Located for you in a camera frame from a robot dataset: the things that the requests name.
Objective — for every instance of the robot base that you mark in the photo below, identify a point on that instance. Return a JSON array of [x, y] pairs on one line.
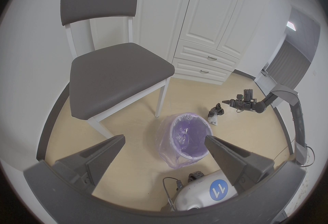
[[197, 192]]

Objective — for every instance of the white printed wrapper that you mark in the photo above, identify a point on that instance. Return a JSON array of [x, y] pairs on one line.
[[212, 120]]

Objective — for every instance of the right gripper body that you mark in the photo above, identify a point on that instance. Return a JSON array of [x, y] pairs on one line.
[[236, 104]]

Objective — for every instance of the white trash bin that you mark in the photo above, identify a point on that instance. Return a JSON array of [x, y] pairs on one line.
[[172, 132]]

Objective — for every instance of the purple plastic bag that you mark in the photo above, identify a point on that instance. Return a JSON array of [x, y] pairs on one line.
[[194, 146]]

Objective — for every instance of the square ceiling light panel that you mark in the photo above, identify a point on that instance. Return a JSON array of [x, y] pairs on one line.
[[291, 25]]

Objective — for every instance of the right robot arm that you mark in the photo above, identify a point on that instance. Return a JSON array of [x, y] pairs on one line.
[[284, 91]]

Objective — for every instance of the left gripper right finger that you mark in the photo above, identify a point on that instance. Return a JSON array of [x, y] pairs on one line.
[[230, 161]]

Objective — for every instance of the black plastic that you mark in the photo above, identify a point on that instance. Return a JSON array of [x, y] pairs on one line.
[[217, 109]]

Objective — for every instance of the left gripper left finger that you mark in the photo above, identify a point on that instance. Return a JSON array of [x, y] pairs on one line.
[[102, 158]]

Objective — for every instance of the white chair grey cushions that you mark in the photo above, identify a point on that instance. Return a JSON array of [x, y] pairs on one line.
[[115, 76]]

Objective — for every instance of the grey curtain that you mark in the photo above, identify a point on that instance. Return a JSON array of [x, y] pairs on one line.
[[289, 66]]

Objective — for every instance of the white wardrobe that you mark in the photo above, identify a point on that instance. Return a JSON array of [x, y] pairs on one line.
[[205, 12]]

